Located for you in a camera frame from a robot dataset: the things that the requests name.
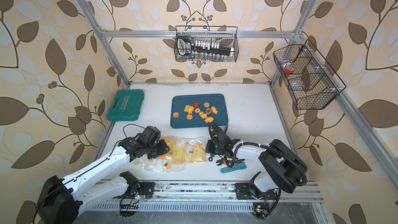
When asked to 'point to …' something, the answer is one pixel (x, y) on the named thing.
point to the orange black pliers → (223, 161)
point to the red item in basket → (288, 72)
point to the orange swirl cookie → (175, 114)
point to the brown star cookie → (196, 104)
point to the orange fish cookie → (209, 120)
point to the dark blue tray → (193, 110)
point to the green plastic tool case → (127, 106)
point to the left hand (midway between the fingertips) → (168, 148)
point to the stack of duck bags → (183, 150)
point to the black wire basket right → (311, 81)
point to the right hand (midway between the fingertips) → (205, 148)
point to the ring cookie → (206, 104)
